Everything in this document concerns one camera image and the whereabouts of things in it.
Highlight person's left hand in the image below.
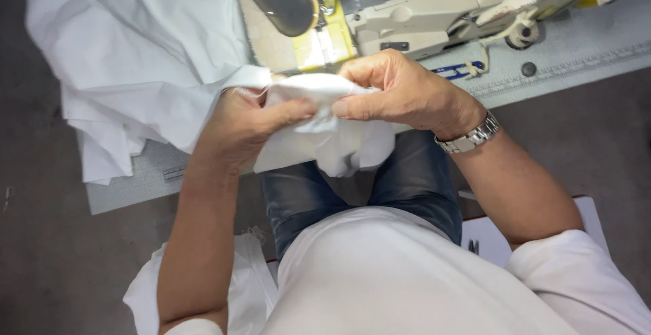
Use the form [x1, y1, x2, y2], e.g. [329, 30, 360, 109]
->
[196, 87, 319, 174]

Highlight person's right hand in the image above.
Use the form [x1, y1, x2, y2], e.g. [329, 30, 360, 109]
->
[332, 48, 488, 141]

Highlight white fabric garment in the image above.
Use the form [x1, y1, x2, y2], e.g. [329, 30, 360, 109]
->
[7, 0, 396, 185]

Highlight blue thread snips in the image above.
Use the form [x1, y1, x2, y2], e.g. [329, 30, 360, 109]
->
[432, 60, 486, 81]

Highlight silver metal wristwatch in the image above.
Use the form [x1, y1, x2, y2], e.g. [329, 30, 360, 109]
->
[434, 110, 502, 155]

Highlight beige industrial sewing machine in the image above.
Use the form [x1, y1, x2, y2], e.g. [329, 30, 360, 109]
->
[239, 0, 651, 74]

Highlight person's blue jeans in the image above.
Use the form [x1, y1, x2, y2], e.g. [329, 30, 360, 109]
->
[259, 130, 463, 262]

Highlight white cloth piece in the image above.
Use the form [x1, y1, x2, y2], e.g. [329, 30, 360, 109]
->
[224, 226, 279, 335]

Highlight person's white shirt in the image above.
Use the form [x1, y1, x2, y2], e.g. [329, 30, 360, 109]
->
[123, 207, 651, 335]

